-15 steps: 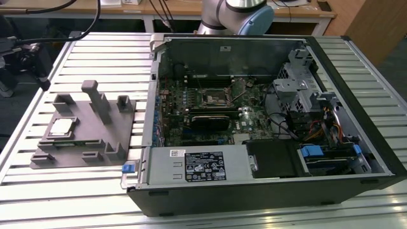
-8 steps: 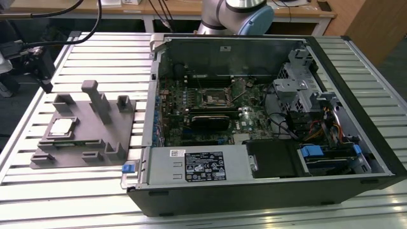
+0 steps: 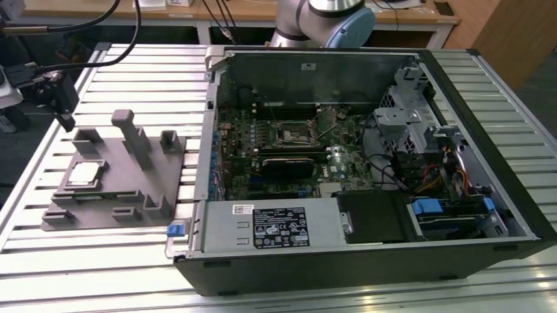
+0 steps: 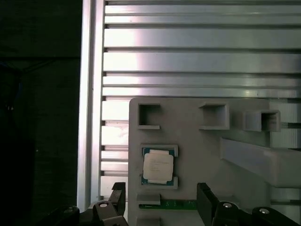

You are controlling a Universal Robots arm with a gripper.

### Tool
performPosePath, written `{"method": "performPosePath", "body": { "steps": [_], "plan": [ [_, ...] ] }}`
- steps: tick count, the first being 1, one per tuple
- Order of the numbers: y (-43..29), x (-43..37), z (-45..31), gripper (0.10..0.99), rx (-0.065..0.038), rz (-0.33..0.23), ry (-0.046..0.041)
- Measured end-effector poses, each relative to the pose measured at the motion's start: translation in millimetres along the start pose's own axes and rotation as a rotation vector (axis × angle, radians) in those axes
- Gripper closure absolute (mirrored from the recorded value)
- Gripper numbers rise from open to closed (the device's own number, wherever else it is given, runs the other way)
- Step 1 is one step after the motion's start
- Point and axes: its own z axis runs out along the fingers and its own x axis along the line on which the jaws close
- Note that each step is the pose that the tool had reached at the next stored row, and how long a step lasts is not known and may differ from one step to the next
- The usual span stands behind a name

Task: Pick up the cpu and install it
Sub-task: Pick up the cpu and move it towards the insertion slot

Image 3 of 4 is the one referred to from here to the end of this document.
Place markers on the silver CPU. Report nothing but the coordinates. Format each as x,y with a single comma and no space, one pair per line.
85,172

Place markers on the CPU socket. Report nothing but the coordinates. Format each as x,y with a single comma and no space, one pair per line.
296,133

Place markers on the wooden desk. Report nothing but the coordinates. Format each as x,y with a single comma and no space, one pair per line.
109,13

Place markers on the grey parts rack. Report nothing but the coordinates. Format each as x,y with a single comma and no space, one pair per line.
126,182

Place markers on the green RAM stick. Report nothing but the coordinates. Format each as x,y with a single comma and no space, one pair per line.
109,196

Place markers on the grey case latch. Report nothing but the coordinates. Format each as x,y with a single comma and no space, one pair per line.
214,58

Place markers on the small white box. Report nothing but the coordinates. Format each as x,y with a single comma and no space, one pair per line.
181,2

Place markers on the blue case latch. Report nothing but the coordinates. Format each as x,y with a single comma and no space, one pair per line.
177,229

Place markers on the grey power supply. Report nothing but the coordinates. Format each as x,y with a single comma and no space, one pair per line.
223,234

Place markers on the black graphics card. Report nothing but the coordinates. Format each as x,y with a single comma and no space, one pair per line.
288,170

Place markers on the silver chipset heatsink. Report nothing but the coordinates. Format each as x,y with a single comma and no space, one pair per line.
332,189

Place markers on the green motherboard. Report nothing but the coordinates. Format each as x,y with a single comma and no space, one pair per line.
348,163

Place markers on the metal drive cage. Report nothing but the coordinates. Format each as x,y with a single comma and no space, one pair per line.
393,119

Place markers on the black PC case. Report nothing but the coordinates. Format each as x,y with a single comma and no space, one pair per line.
305,274

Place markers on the black plastic shroud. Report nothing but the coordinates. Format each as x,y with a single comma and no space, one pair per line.
379,218

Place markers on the blue disk carrier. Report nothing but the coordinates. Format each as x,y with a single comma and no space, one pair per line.
424,207

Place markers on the small black device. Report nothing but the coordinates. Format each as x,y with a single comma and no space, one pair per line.
444,8

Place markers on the blue plastic clip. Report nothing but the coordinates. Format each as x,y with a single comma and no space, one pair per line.
488,204

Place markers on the wooden cabinet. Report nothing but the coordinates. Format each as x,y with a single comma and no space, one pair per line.
514,39

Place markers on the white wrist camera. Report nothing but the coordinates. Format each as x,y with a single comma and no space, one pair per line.
9,96

